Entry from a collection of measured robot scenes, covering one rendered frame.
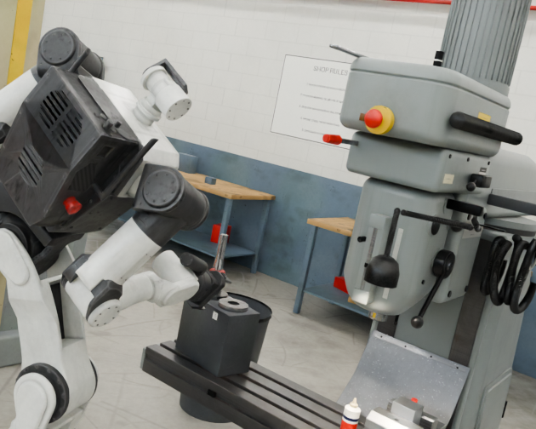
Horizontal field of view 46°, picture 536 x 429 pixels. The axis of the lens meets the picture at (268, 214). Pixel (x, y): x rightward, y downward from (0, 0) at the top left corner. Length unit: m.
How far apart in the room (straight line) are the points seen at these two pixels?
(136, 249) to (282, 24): 5.94
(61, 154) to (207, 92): 6.37
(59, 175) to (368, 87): 0.67
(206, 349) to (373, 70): 0.95
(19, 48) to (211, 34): 5.14
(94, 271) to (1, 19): 1.55
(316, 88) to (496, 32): 5.06
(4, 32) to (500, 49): 1.82
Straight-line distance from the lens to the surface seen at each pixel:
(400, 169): 1.47
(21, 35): 2.76
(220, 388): 1.83
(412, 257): 1.51
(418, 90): 1.36
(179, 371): 1.93
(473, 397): 2.03
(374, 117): 1.34
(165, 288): 1.51
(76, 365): 1.61
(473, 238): 1.76
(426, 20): 6.33
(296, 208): 6.75
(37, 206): 1.39
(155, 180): 1.29
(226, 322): 1.82
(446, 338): 1.99
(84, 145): 1.27
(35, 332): 1.59
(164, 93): 1.40
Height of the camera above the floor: 1.73
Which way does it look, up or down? 9 degrees down
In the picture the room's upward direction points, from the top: 11 degrees clockwise
